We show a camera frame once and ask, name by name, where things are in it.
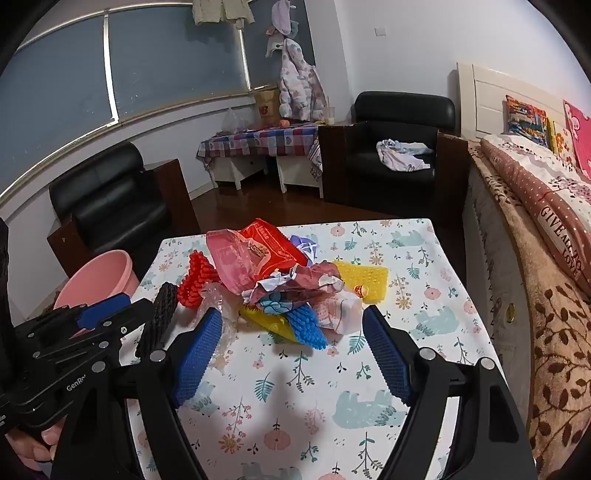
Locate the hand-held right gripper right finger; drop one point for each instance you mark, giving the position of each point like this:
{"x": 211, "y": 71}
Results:
{"x": 388, "y": 355}

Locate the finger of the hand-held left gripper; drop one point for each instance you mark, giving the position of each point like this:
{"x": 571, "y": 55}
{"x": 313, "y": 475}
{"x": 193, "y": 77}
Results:
{"x": 106, "y": 309}
{"x": 134, "y": 316}

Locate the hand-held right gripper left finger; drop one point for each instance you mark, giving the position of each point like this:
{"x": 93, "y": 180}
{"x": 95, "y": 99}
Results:
{"x": 198, "y": 355}

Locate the black studded plastic sheet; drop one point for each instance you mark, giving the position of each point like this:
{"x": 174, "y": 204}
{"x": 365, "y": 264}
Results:
{"x": 157, "y": 318}

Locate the pink plastic basin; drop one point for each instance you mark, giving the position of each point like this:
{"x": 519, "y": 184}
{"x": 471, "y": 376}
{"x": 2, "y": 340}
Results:
{"x": 92, "y": 277}

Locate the clear plastic wrap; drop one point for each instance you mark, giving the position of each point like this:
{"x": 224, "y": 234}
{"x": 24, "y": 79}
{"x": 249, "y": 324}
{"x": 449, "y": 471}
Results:
{"x": 226, "y": 332}

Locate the yellow studded plastic sheet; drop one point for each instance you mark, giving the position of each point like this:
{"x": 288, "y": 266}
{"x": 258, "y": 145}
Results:
{"x": 263, "y": 321}

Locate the red studded plastic sheet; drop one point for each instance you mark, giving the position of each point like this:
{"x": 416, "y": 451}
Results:
{"x": 196, "y": 277}

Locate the yellow studded sheet red sticker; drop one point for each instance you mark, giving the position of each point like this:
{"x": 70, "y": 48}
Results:
{"x": 364, "y": 277}

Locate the blue studded plastic sheet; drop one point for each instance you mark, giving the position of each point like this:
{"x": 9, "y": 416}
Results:
{"x": 307, "y": 327}

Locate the pink translucent plastic bag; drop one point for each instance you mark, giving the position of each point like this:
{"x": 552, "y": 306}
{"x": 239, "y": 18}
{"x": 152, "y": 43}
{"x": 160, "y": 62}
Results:
{"x": 231, "y": 263}

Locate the purple wrapper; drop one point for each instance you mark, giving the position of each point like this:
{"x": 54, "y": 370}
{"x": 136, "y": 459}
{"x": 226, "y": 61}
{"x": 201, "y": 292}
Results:
{"x": 304, "y": 247}

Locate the red snack wrapper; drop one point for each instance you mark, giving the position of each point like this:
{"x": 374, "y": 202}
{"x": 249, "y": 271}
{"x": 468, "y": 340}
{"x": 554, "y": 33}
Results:
{"x": 272, "y": 240}

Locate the person's left hand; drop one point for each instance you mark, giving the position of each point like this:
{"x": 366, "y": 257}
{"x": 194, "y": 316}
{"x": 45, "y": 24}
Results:
{"x": 48, "y": 438}

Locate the floral bear tablecloth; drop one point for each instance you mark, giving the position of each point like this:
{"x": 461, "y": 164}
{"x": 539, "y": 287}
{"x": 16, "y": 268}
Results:
{"x": 323, "y": 415}

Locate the black leather armchair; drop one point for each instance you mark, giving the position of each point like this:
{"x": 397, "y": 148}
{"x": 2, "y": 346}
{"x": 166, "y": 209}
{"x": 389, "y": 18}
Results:
{"x": 392, "y": 184}
{"x": 111, "y": 203}

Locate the white side table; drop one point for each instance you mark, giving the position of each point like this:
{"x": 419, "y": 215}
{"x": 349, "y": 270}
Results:
{"x": 235, "y": 168}
{"x": 298, "y": 175}

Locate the white crumpled garment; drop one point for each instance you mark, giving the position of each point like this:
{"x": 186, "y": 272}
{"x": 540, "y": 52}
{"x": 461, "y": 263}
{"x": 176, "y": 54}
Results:
{"x": 404, "y": 154}

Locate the checkered tablecloth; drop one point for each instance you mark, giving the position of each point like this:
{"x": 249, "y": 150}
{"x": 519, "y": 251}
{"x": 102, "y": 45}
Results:
{"x": 258, "y": 138}

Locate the pink dotted quilt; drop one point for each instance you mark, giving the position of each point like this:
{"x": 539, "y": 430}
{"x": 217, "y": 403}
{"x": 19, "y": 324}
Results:
{"x": 535, "y": 194}

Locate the clear plastic bag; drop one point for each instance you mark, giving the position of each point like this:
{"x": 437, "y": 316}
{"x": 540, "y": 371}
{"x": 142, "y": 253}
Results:
{"x": 235, "y": 121}

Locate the window with blue blinds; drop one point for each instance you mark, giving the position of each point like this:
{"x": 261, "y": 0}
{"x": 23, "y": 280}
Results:
{"x": 161, "y": 69}

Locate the brown paper bag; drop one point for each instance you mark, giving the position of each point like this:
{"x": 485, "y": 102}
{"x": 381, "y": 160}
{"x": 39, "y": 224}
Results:
{"x": 267, "y": 108}

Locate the plastic cup with straw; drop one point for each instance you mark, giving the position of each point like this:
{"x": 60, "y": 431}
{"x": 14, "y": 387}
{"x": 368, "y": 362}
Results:
{"x": 329, "y": 114}

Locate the colourful striped pillow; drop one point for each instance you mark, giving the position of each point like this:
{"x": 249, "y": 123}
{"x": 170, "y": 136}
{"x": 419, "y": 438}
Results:
{"x": 526, "y": 120}

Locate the cream bed headboard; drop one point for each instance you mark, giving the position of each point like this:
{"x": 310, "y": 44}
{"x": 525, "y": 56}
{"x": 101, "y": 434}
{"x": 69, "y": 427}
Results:
{"x": 489, "y": 101}

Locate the yellow floral pillow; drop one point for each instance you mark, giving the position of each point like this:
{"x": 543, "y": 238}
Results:
{"x": 559, "y": 141}

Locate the floral puffer jacket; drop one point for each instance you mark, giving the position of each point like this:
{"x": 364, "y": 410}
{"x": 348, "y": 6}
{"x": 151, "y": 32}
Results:
{"x": 300, "y": 83}

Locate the pink cartoon pillow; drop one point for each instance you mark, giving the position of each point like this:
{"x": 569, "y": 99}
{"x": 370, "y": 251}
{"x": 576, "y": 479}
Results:
{"x": 579, "y": 134}

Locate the white plush hat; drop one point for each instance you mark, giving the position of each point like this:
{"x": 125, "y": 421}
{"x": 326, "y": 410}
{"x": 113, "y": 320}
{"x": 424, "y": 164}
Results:
{"x": 275, "y": 46}

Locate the cream hanging jacket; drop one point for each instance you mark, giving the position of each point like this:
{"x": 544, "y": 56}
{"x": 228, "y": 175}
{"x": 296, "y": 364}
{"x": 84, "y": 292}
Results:
{"x": 221, "y": 9}

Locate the purple plush hat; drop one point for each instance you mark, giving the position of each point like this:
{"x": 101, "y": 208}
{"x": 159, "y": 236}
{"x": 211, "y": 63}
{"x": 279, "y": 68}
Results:
{"x": 284, "y": 18}

